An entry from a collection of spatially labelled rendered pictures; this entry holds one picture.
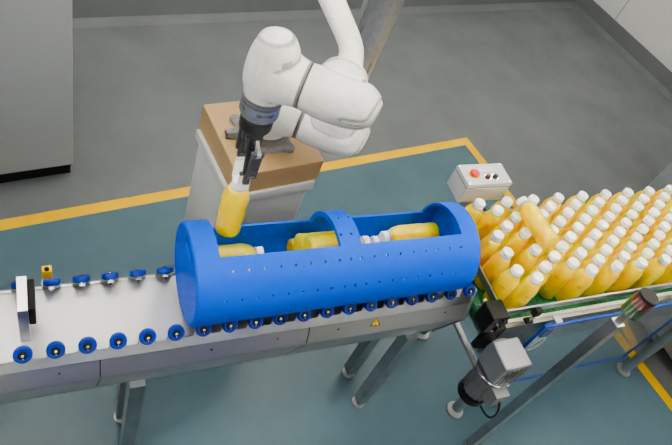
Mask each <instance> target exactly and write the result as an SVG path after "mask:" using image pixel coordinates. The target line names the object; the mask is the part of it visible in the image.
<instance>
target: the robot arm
mask: <svg viewBox="0 0 672 445"><path fill-rule="evenodd" d="M404 1H405V0H364V2H363V5H362V7H361V10H360V12H359V14H358V17H357V19H356V22H355V21H354V18H353V16H352V14H351V11H350V9H349V6H348V4H347V1H346V0H318V2H319V4H320V6H321V8H322V11H323V13H324V15H325V17H326V19H327V22H328V24H329V26H330V28H331V30H332V33H333V35H334V37H335V39H336V42H337V44H338V48H339V55H338V56H337V57H332V58H329V59H328V60H326V61H325V63H323V64H321V65H319V64H316V63H314V62H312V61H310V60H308V59H307V58H305V57H304V56H303V55H302V54H301V49H300V46H299V43H298V40H297V38H296V36H295V35H294V33H293V32H291V31H290V30H288V29H286V28H283V27H277V26H271V27H267V28H264V29H263V30H262V31H261V32H260V33H259V34H258V36H257V38H256V39H255V40H254V41H253V43H252V45H251V47H250V49H249V52H248V54H247V57H246V61H245V65H244V69H243V77H242V80H243V89H242V95H241V99H240V103H239V109H240V112H241V113H240V115H239V114H232V115H231V116H230V119H229V120H230V122H231V123H232V124H233V126H234V127H232V128H228V129H225V132H224V133H225V137H226V138H231V139H237V140H236V145H235V148H236V149H238V150H237V152H236V154H237V157H236V160H235V164H234V168H233V172H232V178H233V177H234V176H235V175H237V174H239V178H238V182H237V186H236V192H242V191H248V189H249V185H250V182H251V179H256V177H257V174H258V171H259V168H260V165H261V162H262V159H263V158H264V156H265V154H274V153H290V154H291V153H294V151H295V146H294V145H293V144H292V142H291V141H290V139H289V137H293V138H295V139H297V140H299V141H301V142H303V143H304V144H307V145H309V146H311V147H313V148H315V149H318V150H321V151H323V152H326V153H329V154H333V155H339V156H353V155H355V154H358V153H359V152H360V151H361V150H362V148H363V146H364V145H365V143H366V141H367V139H368V137H369V134H370V126H371V125H372V124H373V122H374V121H375V119H376V117H377V116H378V114H379V112H380V110H381V108H382V106H383V101H382V97H381V95H380V93H379V92H378V90H377V89H376V88H375V87H374V86H373V85H371V84H370V83H368V79H369V77H370V75H371V73H372V70H373V68H374V66H375V64H376V62H377V59H378V57H379V55H380V53H381V51H382V48H383V46H384V44H385V43H386V41H387V38H388V36H389V34H390V32H391V30H392V28H393V25H394V23H395V21H396V19H397V17H398V14H399V12H400V10H401V8H402V6H403V3H404ZM239 143H240V144H239Z"/></svg>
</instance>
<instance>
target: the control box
mask: <svg viewBox="0 0 672 445"><path fill-rule="evenodd" d="M479 168H482V169H481V170H480V169H479ZM483 168H484V169H483ZM485 168H486V169H485ZM487 168H488V169H487ZM489 168H491V169H490V170H489ZM472 169H476V170H478V171H479V172H480V175H479V176H478V177H475V176H473V175H472V174H471V170H472ZM492 169H494V170H492ZM494 173H496V174H498V176H499V177H498V179H496V178H494V177H493V174H494ZM486 174H490V175H491V178H490V179H487V178H486V177H485V175H486ZM447 184H448V186H449V188H450V190H451V192H452V193H453V195H454V197H455V199H456V201H457V202H471V201H475V200H476V199H477V198H481V199H483V200H484V201H485V200H498V199H501V197H502V196H503V195H504V193H505V192H506V191H507V189H508V188H509V186H510V185H511V184H512V181H511V179H510V178H509V176H508V175H507V173H506V171H505V170H504V168H503V166H502V165H501V163H494V164H470V165H457V167H456V169H455V170H454V172H453V173H452V175H451V176H450V178H449V180H448V181H447Z"/></svg>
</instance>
